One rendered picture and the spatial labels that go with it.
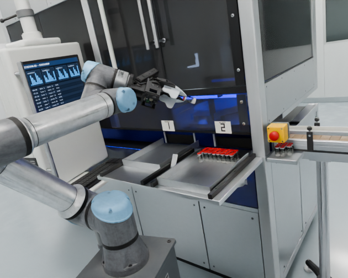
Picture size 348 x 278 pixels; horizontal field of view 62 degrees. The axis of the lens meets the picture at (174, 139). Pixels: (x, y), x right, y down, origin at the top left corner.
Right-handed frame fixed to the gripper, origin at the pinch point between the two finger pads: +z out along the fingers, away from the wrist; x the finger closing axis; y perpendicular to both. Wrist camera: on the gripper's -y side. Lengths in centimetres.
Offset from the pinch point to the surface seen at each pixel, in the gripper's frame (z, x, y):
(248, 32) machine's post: 20.0, 17.6, -28.8
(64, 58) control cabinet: -59, -44, -53
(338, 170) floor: 195, -112, -96
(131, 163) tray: -8, -55, -4
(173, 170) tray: 9.1, -36.5, 7.3
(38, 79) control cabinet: -65, -44, -32
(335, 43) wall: 287, -113, -386
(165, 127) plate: 5, -48, -28
